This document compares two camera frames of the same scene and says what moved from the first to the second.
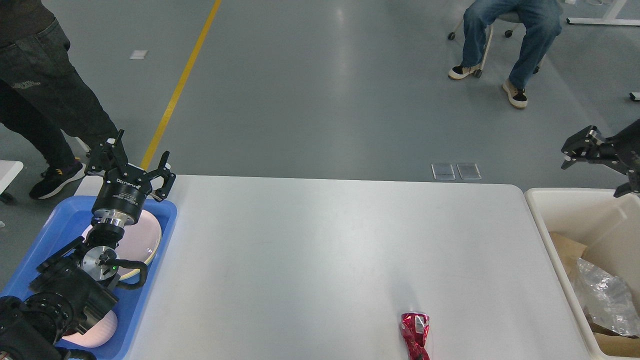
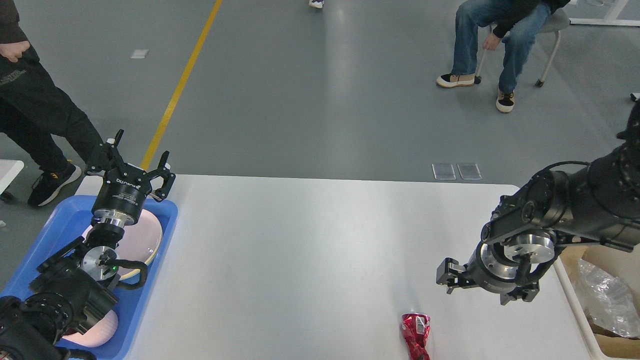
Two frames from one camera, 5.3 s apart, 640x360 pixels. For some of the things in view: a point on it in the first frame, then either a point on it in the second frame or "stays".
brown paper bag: [617, 346] stays
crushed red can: [414, 325] stays
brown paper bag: [569, 251] stays
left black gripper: [121, 196] stays
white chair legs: [511, 17] -> [557, 20]
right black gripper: [621, 151] -> [487, 268]
